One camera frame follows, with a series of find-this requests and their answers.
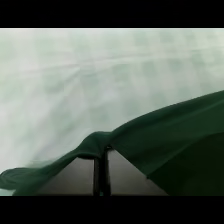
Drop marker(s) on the dark green garment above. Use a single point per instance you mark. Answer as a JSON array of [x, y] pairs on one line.
[[166, 133]]

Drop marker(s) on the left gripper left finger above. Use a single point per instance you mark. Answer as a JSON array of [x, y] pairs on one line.
[[97, 176]]

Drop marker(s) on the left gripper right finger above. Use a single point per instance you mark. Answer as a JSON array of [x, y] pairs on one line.
[[106, 173]]

